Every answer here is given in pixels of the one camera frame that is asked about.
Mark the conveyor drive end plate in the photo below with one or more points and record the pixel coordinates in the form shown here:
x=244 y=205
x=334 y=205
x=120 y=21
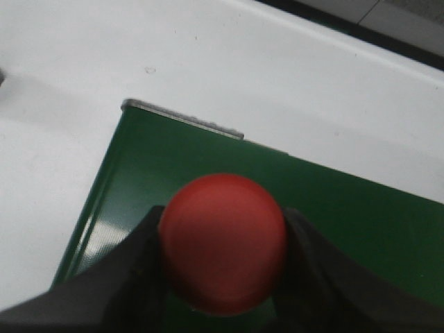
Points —
x=189 y=120

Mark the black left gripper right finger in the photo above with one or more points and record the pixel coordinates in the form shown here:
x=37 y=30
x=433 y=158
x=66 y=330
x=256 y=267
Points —
x=324 y=290

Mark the green conveyor belt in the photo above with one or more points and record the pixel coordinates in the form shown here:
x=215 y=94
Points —
x=397 y=235

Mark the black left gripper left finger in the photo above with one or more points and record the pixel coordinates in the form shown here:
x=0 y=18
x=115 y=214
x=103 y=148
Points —
x=125 y=291

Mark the red mushroom push button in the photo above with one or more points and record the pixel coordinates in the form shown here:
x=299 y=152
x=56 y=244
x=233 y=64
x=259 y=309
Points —
x=224 y=243

